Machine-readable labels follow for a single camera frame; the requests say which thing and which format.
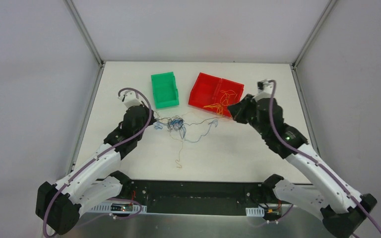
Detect blue black wire bundle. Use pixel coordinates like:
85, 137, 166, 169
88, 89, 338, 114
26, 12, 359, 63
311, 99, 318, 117
152, 112, 234, 143

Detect yellow thin wire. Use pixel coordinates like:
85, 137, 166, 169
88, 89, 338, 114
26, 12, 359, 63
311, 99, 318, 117
169, 131, 185, 169

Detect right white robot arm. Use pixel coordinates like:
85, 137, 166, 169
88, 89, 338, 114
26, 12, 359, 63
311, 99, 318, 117
227, 94, 377, 238

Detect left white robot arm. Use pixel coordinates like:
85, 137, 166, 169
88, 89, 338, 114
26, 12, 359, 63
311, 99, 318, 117
35, 104, 156, 238

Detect green plastic bin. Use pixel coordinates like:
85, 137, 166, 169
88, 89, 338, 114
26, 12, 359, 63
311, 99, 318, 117
151, 72, 180, 109

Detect red plastic double bin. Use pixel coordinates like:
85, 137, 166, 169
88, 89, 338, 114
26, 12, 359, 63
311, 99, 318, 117
188, 72, 244, 117

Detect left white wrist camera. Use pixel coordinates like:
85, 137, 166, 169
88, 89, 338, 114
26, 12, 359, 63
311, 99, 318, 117
118, 90, 142, 108

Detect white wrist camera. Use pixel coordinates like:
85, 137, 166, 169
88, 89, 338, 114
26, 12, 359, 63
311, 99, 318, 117
118, 90, 142, 108
254, 79, 273, 102

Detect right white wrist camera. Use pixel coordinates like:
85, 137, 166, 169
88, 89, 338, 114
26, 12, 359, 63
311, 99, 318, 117
254, 79, 273, 102

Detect yellow wires in red bin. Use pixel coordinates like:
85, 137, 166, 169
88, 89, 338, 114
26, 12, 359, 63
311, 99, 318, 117
203, 89, 239, 117

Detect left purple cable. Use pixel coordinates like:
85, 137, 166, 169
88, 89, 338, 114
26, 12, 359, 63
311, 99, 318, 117
42, 87, 153, 238

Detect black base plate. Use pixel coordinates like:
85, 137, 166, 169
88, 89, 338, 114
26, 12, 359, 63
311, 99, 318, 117
115, 179, 286, 216

